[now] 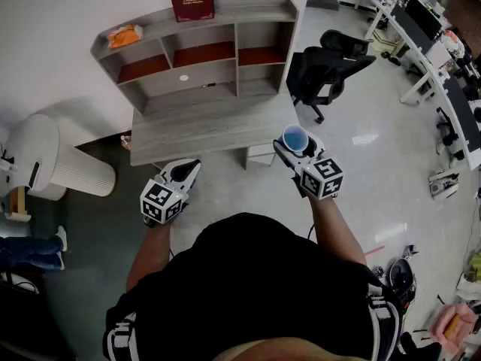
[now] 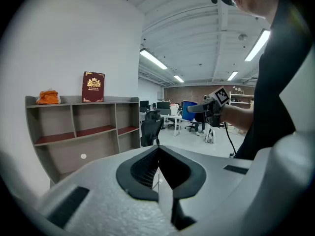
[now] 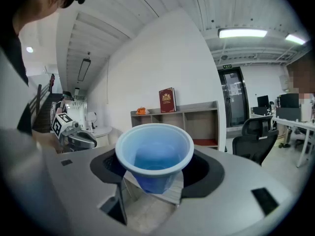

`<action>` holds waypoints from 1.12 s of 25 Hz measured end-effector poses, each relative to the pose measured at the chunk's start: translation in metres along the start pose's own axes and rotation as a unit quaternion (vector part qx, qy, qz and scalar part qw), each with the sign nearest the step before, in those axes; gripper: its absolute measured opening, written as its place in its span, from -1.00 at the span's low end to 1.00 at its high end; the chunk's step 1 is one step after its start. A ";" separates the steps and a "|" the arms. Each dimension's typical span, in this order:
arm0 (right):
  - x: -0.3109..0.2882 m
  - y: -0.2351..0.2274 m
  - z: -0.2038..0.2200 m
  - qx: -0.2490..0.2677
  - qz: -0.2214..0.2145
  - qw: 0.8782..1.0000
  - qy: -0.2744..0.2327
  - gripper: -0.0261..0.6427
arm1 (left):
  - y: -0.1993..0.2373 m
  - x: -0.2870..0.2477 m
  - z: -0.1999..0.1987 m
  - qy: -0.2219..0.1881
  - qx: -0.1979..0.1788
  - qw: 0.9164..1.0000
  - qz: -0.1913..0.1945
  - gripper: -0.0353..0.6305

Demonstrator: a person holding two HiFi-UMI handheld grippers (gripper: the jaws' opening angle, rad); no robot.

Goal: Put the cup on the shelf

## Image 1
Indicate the blue cup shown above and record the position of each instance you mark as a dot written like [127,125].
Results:
[295,139]

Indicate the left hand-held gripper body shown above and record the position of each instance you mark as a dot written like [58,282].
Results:
[163,201]

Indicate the white grey floor device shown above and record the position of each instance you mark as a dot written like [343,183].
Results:
[443,186]

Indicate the grey wooden desk with hutch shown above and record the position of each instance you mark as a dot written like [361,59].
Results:
[259,11]

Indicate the white rounded machine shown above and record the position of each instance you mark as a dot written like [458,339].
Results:
[34,152]

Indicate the red floor tape strip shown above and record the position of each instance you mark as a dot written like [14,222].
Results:
[375,250]

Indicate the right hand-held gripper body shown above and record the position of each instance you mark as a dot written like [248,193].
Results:
[321,179]

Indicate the person's left forearm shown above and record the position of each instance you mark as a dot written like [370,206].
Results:
[146,254]

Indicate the person's black shirt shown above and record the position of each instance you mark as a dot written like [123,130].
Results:
[248,276]

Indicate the person's right forearm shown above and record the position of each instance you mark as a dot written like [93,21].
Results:
[334,228]

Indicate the black round floor device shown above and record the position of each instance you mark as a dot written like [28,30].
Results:
[400,276]

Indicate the pink cushion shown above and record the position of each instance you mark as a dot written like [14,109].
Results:
[443,322]

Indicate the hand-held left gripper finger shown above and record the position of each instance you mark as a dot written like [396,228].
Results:
[192,175]
[176,169]

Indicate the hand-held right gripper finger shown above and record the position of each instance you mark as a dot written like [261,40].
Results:
[288,157]
[315,149]

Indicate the small clear plastic bottle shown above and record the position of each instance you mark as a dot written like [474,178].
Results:
[126,142]

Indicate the orange plastic packet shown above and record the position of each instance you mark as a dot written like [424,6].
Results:
[124,36]

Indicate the yellow green foam block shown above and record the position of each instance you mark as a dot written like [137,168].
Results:
[475,265]

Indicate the black office chair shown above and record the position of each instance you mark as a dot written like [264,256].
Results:
[323,70]

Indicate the white drawer cabinet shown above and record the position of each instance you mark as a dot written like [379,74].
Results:
[263,154]

